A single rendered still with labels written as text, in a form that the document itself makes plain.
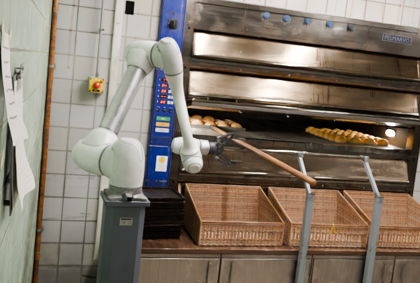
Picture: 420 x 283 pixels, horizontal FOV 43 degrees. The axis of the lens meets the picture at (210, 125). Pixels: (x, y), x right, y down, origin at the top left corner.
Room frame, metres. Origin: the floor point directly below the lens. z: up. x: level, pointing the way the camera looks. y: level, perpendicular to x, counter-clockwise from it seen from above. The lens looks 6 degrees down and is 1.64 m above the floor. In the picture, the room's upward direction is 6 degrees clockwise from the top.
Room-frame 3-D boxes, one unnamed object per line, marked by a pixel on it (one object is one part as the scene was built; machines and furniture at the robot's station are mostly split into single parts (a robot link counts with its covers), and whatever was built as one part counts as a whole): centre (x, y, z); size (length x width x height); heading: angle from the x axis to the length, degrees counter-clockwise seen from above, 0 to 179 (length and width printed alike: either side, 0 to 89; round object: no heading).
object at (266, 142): (3.80, -0.68, 1.16); 1.80 x 0.06 x 0.04; 106
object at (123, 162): (2.44, 0.37, 1.17); 0.18 x 0.16 x 0.22; 61
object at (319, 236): (3.53, -0.78, 0.72); 0.56 x 0.49 x 0.28; 104
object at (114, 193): (2.42, 0.36, 1.03); 0.22 x 0.18 x 0.06; 19
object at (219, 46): (3.78, -0.69, 1.80); 1.79 x 0.11 x 0.19; 106
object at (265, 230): (3.37, -0.20, 0.72); 0.56 x 0.49 x 0.28; 106
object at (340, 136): (4.36, -1.13, 1.21); 0.61 x 0.48 x 0.06; 16
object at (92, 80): (3.33, 0.74, 1.46); 0.10 x 0.07 x 0.10; 106
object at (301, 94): (3.78, -0.69, 1.54); 1.79 x 0.11 x 0.19; 106
